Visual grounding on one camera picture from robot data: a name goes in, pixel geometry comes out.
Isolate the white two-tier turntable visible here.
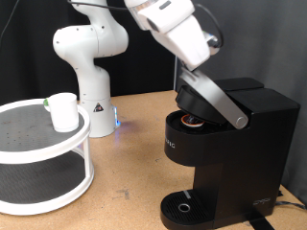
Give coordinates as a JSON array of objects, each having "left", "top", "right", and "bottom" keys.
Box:
[{"left": 0, "top": 98, "right": 96, "bottom": 217}]

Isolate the white coffee pod orange rim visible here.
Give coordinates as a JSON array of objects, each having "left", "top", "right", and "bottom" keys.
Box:
[{"left": 180, "top": 114, "right": 205, "bottom": 128}]

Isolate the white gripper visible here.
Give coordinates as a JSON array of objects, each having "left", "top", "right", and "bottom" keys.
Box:
[{"left": 153, "top": 14, "right": 213, "bottom": 73}]

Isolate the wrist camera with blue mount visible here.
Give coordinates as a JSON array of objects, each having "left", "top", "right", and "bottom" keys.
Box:
[{"left": 200, "top": 27, "right": 224, "bottom": 53}]

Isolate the black Keurig coffee machine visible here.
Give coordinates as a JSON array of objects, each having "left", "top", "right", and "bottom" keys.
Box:
[{"left": 159, "top": 77, "right": 301, "bottom": 230}]

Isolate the black backdrop curtain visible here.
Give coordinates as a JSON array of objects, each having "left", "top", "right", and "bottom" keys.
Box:
[{"left": 0, "top": 0, "right": 180, "bottom": 106}]

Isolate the braided grey power cable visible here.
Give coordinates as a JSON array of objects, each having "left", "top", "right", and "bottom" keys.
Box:
[{"left": 275, "top": 199, "right": 307, "bottom": 212}]

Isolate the silver handled brewer lid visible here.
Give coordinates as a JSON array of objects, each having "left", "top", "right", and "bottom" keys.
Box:
[{"left": 175, "top": 67, "right": 249, "bottom": 130}]

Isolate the black tape strip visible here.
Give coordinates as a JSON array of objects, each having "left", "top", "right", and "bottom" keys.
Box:
[{"left": 244, "top": 210, "right": 276, "bottom": 230}]

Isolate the thin grey hanging cable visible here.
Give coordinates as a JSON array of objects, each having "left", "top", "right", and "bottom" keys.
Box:
[{"left": 0, "top": 0, "right": 18, "bottom": 36}]

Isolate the black robot camera cable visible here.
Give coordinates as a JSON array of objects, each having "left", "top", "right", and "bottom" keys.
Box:
[{"left": 66, "top": 0, "right": 130, "bottom": 12}]

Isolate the grey fabric partition panel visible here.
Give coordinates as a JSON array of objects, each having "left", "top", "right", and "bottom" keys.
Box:
[{"left": 174, "top": 0, "right": 307, "bottom": 205}]

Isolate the white mug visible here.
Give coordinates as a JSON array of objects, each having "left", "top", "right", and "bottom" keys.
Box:
[{"left": 43, "top": 92, "right": 81, "bottom": 133}]

